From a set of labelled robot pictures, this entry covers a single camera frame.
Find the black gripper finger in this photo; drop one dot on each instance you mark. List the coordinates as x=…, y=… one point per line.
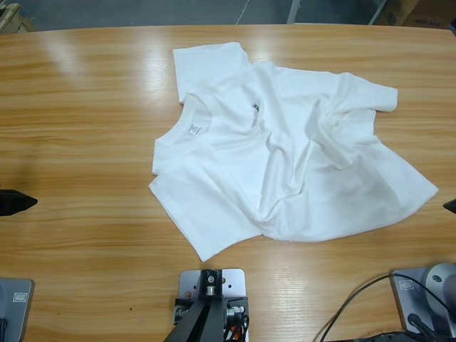
x=14, y=208
x=14, y=196
x=451, y=206

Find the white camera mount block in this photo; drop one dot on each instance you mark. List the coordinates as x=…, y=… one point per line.
x=235, y=281

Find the white t-shirt with black logo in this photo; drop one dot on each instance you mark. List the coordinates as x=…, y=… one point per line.
x=285, y=160

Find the white metal frame leg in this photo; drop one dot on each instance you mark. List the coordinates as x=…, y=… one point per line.
x=294, y=10
x=378, y=10

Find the wooden pallet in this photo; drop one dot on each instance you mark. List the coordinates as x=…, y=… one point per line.
x=14, y=18

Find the tan cardboard box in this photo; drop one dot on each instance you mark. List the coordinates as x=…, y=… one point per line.
x=399, y=14

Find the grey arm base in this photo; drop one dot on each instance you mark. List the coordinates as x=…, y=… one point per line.
x=18, y=317
x=438, y=285

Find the dark camera post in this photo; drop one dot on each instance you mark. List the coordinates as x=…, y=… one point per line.
x=199, y=324

